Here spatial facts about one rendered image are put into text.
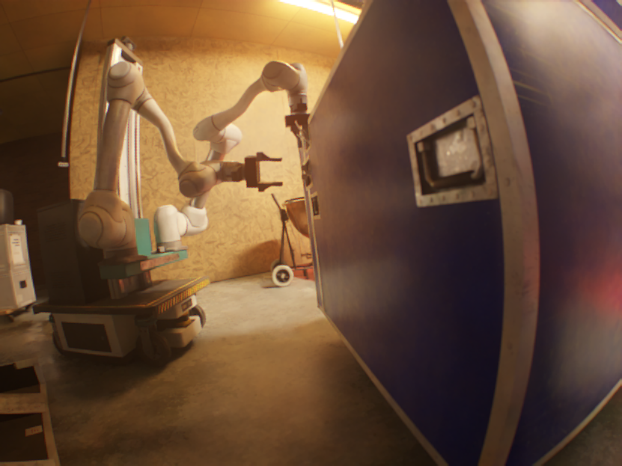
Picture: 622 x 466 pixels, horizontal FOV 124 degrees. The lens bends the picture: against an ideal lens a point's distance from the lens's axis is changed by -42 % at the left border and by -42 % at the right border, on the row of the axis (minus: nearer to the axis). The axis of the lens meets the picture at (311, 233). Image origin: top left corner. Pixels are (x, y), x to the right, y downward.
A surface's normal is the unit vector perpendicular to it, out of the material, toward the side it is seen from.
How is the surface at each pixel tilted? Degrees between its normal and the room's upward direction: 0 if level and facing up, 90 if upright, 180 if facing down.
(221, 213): 90
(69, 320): 90
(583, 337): 90
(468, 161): 90
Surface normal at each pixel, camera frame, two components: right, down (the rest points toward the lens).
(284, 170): 0.51, -0.03
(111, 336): -0.01, 0.04
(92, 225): 0.28, 0.11
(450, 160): -0.98, 0.13
